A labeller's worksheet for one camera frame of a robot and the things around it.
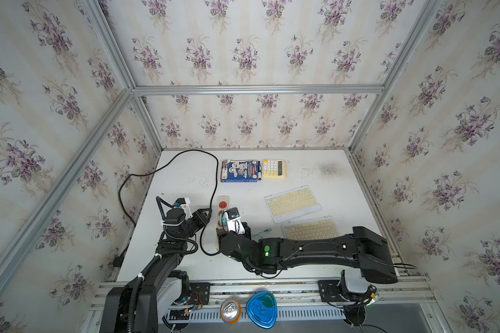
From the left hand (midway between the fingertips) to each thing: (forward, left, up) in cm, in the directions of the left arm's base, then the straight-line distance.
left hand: (210, 212), depth 86 cm
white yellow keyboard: (+8, -37, -8) cm, 39 cm away
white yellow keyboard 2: (-4, -43, -7) cm, 44 cm away
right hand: (-9, -9, +9) cm, 15 cm away
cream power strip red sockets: (+7, -4, -5) cm, 10 cm away
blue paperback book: (+27, -11, -6) cm, 29 cm away
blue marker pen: (+27, -22, -6) cm, 36 cm away
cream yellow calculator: (+28, -30, -5) cm, 41 cm away
